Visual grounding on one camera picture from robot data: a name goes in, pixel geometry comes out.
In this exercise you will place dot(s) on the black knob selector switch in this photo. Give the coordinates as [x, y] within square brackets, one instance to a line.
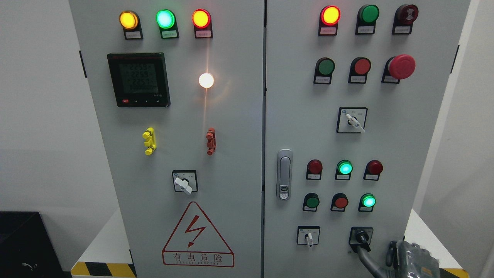
[360, 237]

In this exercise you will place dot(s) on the red terminal connector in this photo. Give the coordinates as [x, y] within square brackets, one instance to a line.
[211, 141]

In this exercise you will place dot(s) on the dark red indicator middle left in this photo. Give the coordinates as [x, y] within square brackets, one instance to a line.
[314, 170]

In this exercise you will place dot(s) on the dark red indicator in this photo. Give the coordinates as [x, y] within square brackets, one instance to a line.
[314, 170]
[373, 170]

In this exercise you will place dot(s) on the left grey cabinet door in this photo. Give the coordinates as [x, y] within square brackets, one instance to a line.
[213, 83]

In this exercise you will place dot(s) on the grey cabinet door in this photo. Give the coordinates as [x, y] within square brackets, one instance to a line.
[303, 116]
[213, 83]

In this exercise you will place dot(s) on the green push button lower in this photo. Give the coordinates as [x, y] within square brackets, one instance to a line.
[311, 202]

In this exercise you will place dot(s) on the green push button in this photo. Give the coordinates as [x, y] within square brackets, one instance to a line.
[311, 202]
[323, 71]

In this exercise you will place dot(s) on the yellow terminal connector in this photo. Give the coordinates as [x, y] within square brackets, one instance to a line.
[149, 140]

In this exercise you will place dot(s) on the green lit indicator middle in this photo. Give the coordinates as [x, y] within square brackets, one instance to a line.
[343, 170]

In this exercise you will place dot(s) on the green lit indicator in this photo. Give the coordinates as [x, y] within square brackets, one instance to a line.
[343, 170]
[168, 26]

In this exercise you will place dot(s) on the white lever selector upper right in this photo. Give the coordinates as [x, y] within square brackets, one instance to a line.
[351, 120]

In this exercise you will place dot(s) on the green push button upper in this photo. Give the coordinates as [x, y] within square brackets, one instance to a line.
[323, 71]

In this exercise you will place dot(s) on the red push button lower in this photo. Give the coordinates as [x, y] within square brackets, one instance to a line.
[339, 202]

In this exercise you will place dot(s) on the red push button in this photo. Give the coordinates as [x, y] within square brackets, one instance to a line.
[339, 202]
[359, 69]

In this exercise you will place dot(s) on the small white lever selector bottom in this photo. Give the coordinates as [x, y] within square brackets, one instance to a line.
[308, 235]

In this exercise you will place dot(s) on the red electric hazard warning sticker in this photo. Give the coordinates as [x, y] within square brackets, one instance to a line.
[196, 241]

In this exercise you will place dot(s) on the right grey cabinet door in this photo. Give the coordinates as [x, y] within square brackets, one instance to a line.
[303, 116]

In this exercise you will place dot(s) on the black digital power meter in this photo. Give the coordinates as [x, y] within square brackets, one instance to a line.
[139, 79]

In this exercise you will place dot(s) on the red-rimmed lit indicator left door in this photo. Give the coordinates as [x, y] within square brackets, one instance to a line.
[201, 20]

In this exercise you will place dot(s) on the dark red indicator middle right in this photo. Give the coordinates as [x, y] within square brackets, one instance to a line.
[373, 170]

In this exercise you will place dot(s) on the red push button upper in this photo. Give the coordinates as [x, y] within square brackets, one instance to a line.
[359, 69]

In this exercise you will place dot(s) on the green lit button lower right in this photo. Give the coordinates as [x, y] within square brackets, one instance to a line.
[367, 203]

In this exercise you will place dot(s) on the green lit indicator top left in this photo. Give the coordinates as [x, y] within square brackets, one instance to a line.
[168, 26]

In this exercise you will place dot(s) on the red lit indicator right door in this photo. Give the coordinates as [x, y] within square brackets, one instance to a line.
[328, 21]

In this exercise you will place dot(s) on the yellow indicator light top left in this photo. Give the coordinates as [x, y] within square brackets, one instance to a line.
[131, 25]

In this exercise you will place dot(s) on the red emergency stop mushroom button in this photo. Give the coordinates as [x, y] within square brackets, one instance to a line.
[397, 68]

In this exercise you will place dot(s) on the dark green indicator top right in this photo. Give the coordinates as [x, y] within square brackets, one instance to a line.
[366, 20]

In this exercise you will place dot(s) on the white platform with hazard stripes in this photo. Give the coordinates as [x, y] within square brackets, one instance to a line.
[108, 256]

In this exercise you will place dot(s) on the red buzzer alarm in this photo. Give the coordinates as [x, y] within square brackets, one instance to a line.
[404, 18]

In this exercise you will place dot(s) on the black box lower left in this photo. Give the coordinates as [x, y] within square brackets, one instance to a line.
[25, 248]

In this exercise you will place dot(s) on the silver door handle lock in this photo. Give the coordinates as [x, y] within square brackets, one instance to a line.
[284, 167]

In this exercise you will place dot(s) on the white lever selector switch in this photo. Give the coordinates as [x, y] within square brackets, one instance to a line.
[185, 181]

